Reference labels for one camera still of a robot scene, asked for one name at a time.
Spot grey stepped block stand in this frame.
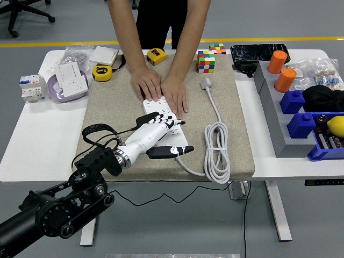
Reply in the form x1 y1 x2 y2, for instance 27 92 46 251
253 61 317 159

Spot small colourful puzzle cube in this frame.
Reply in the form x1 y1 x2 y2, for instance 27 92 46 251
209 42 226 55

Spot black office chair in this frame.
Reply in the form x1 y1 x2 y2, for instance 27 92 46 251
0 0 56 38

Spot white wall socket panel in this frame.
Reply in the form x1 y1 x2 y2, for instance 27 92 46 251
62 75 89 98

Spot clear bag of resistors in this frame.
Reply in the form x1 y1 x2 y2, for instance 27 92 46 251
313 58 342 91

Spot person's right hand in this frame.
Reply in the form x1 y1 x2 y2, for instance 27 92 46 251
131 67 162 102

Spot black marbled tray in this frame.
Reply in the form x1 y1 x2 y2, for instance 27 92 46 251
230 44 291 65

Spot black wrist strap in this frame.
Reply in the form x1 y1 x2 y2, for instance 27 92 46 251
111 53 127 73

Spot white circuit breaker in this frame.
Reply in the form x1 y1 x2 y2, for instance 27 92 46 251
18 74 48 103

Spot white flat box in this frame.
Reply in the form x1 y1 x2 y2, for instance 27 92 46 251
89 46 119 66

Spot large colourful puzzle cube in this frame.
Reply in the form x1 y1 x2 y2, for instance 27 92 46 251
197 49 217 74

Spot white power strip cord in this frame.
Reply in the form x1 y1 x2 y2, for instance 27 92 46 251
174 87 231 185

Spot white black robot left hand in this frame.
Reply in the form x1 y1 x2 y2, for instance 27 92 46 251
118 112 195 165

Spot white three-pin plug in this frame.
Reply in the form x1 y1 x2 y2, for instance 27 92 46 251
200 77 213 91

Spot white wall switch panel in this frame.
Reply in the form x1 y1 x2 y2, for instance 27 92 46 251
55 62 81 87

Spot person's torso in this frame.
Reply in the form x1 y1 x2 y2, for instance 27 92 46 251
135 0 189 51

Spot grey-brown fabric mat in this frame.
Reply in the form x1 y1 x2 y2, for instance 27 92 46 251
71 55 255 183

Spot black adapter with strap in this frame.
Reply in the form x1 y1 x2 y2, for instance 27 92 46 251
232 62 257 78

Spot blue block with knob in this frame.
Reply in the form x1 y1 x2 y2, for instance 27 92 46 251
279 90 306 115
286 112 317 139

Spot white power strip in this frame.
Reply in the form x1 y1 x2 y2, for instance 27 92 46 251
142 98 189 148

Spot orange cylinder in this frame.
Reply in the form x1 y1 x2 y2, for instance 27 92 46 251
267 50 288 75
274 67 297 94

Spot yellow square tape measure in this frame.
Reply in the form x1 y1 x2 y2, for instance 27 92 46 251
147 48 168 66

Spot yellow lemon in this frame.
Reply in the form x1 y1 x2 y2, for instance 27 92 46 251
326 116 344 138

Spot black cloth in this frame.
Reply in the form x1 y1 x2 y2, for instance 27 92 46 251
302 85 344 113

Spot clear plastic parts bag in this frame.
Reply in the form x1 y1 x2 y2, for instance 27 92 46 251
286 60 317 91

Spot dark parts in bin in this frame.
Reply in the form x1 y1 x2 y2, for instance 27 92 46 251
316 114 344 150

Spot purple bowl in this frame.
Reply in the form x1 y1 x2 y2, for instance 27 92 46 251
47 70 91 103

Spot yellow round tape measure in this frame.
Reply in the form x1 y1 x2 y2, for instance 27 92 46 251
92 64 113 82

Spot clear bag of screws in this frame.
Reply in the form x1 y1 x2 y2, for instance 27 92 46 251
48 45 95 75

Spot person's left hand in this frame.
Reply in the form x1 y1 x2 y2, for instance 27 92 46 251
160 76 188 121

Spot metal bracket under table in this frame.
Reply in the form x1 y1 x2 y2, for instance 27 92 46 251
227 181 251 201

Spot white table leg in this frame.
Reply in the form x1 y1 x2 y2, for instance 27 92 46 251
80 185 102 247
264 180 293 242

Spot thin black plug cord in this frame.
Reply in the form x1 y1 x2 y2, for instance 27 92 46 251
71 127 236 207

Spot blue plastic bin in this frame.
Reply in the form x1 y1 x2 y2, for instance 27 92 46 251
307 112 344 162

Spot black table control panel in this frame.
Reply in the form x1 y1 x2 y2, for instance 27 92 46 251
304 179 344 187

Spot black hanging cable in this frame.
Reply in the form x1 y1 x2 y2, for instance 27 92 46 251
243 181 252 258

